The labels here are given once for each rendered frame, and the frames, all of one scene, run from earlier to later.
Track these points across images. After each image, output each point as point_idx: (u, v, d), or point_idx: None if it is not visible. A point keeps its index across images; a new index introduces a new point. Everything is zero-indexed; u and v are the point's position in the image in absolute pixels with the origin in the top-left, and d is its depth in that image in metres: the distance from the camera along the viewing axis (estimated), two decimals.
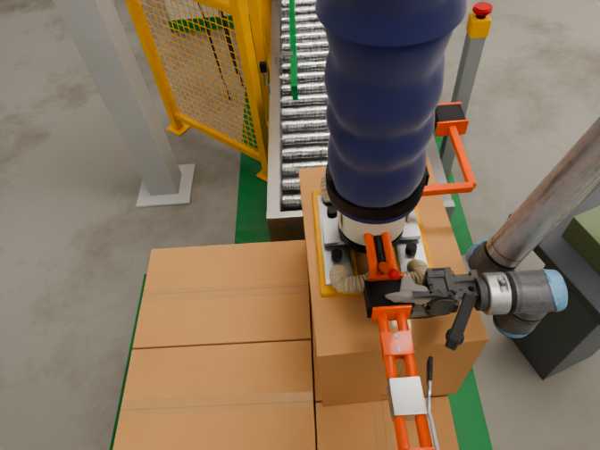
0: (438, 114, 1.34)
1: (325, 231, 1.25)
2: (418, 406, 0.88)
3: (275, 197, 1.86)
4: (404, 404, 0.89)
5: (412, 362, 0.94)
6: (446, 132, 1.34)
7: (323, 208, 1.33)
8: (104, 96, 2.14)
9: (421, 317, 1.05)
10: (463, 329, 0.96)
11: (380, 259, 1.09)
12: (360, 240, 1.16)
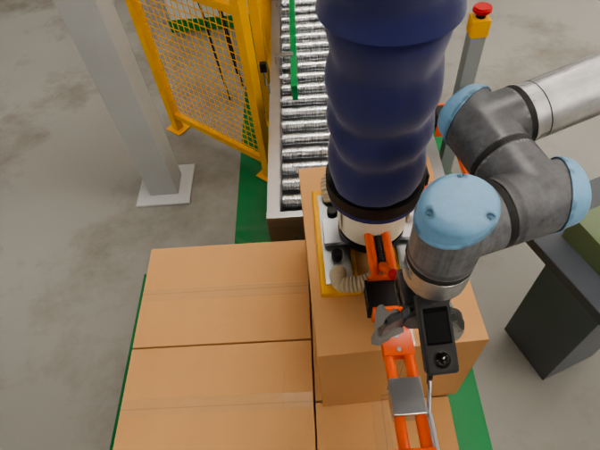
0: (438, 114, 1.34)
1: (325, 231, 1.25)
2: (418, 406, 0.88)
3: (275, 197, 1.86)
4: (404, 404, 0.89)
5: (412, 362, 0.94)
6: None
7: (323, 208, 1.33)
8: (104, 96, 2.14)
9: (459, 323, 0.75)
10: (425, 353, 0.68)
11: (380, 259, 1.09)
12: (360, 240, 1.16)
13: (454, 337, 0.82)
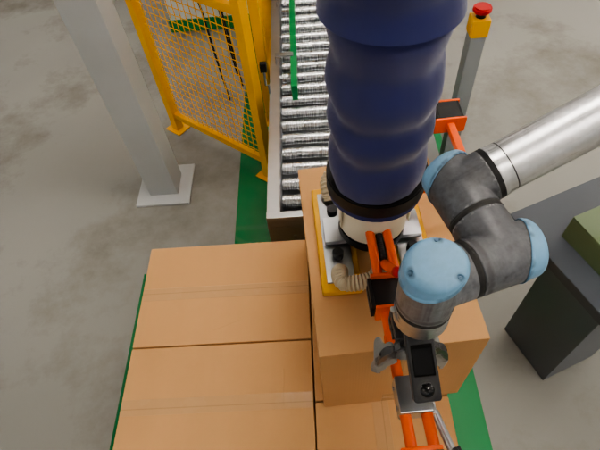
0: (437, 112, 1.34)
1: (326, 230, 1.25)
2: (424, 404, 0.88)
3: (275, 197, 1.86)
4: (410, 402, 0.88)
5: None
6: (445, 129, 1.34)
7: (323, 207, 1.33)
8: (104, 96, 2.14)
9: (444, 355, 0.86)
10: (412, 383, 0.79)
11: (382, 257, 1.08)
12: (361, 238, 1.16)
13: (439, 365, 0.93)
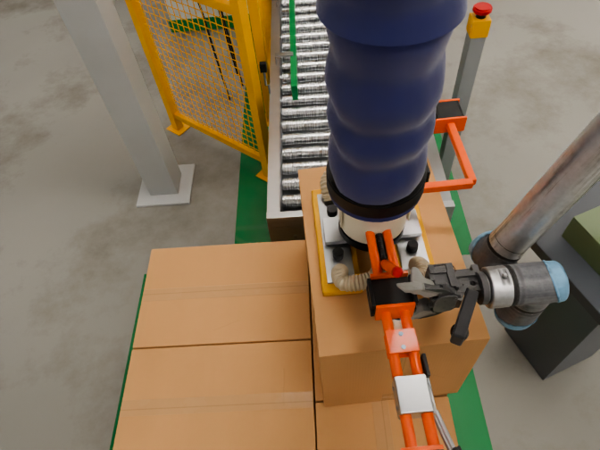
0: (437, 112, 1.34)
1: (326, 230, 1.25)
2: (424, 404, 0.88)
3: (275, 197, 1.86)
4: (410, 402, 0.88)
5: (417, 360, 0.93)
6: (445, 129, 1.34)
7: (323, 207, 1.33)
8: (104, 96, 2.14)
9: (429, 315, 1.06)
10: (468, 324, 0.96)
11: (382, 257, 1.08)
12: (361, 238, 1.16)
13: None
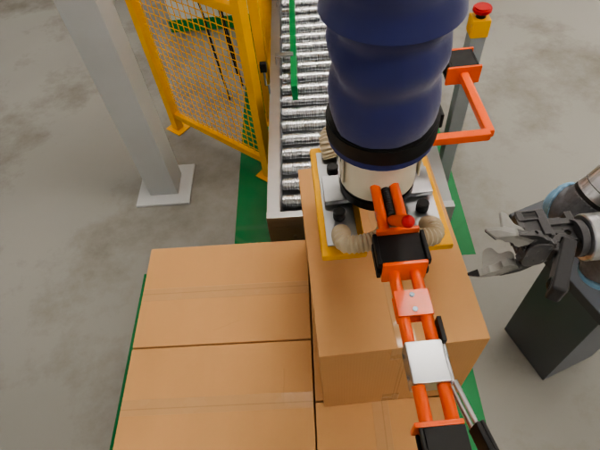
0: (448, 60, 1.20)
1: (325, 189, 1.12)
2: (440, 372, 0.75)
3: (275, 197, 1.86)
4: (423, 370, 0.75)
5: (431, 323, 0.80)
6: (457, 79, 1.21)
7: (322, 166, 1.20)
8: (104, 96, 2.14)
9: (514, 270, 0.92)
10: (570, 276, 0.82)
11: (389, 212, 0.95)
12: (365, 195, 1.03)
13: (475, 273, 0.94)
